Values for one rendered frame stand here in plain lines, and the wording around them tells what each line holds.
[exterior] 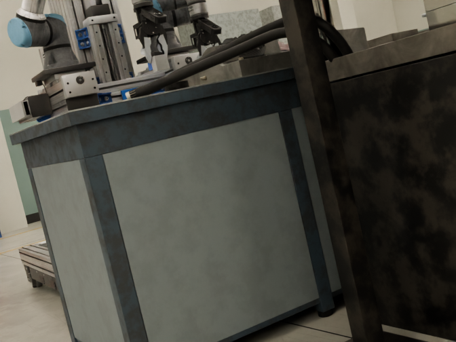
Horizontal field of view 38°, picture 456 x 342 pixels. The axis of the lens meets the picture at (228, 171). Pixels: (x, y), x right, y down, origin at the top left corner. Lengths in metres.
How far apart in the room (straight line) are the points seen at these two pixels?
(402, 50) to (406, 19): 9.49
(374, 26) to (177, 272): 9.32
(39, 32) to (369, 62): 1.48
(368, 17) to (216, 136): 9.06
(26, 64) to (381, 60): 6.46
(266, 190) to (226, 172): 0.15
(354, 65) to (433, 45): 0.28
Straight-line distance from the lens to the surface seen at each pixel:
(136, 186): 1.81
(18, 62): 7.90
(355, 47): 2.58
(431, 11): 2.24
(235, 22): 8.61
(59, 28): 2.88
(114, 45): 3.07
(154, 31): 2.40
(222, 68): 2.22
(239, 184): 1.96
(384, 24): 11.13
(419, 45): 1.66
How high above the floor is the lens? 0.70
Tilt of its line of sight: 5 degrees down
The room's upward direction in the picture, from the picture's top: 13 degrees counter-clockwise
